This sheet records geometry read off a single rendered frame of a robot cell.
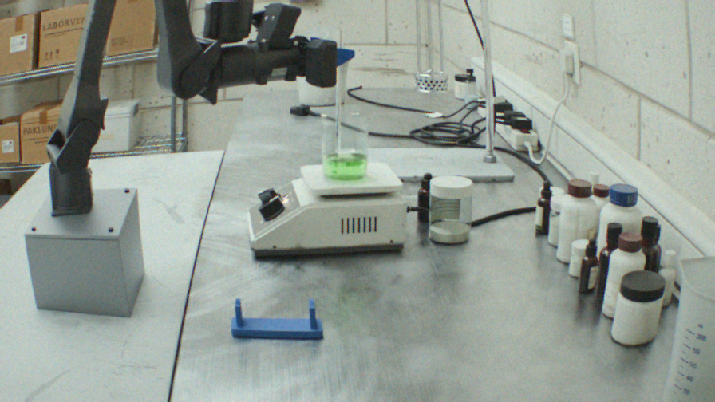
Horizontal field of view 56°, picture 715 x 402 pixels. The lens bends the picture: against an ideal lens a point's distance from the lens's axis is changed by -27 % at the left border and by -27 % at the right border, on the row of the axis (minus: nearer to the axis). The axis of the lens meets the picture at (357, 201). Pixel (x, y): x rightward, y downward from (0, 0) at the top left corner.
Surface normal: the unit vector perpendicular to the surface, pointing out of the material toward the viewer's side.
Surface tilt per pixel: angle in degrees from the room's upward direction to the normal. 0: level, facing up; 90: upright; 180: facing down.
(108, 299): 90
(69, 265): 90
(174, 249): 0
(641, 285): 0
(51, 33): 90
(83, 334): 0
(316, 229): 90
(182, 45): 65
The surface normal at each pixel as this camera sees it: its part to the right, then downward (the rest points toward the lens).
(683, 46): -1.00, 0.02
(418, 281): 0.00, -0.96
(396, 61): 0.07, 0.29
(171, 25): 0.58, 0.30
